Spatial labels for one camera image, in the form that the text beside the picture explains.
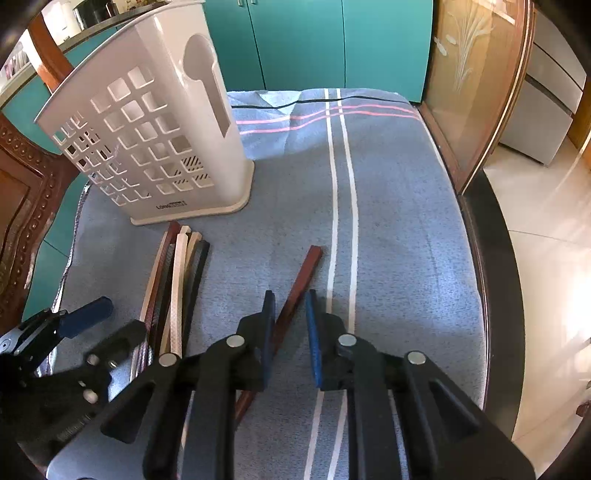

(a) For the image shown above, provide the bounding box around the reddish brown chopstick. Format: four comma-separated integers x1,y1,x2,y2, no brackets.
235,245,322,429

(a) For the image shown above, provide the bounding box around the beige textured chopstick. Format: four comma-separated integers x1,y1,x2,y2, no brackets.
161,226,190,357

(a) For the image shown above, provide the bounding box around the black chopstick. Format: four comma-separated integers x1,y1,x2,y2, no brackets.
181,239,211,357

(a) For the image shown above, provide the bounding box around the blue striped cloth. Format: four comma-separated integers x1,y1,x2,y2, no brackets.
54,89,487,479

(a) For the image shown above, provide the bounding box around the dark brown chopstick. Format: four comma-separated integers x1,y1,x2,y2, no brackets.
146,242,175,366

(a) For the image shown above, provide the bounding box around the carved wooden chair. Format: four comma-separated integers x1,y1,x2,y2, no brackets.
0,13,84,324

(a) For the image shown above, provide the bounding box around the white plastic utensil holder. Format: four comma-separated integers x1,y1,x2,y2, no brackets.
36,1,254,226

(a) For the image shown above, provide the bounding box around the wood framed glass door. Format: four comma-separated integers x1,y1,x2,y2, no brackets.
419,1,536,194

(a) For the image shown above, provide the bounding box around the grey drawer unit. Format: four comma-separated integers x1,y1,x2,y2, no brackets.
501,12,587,166

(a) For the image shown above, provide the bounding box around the black cable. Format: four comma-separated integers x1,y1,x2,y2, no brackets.
228,94,403,110

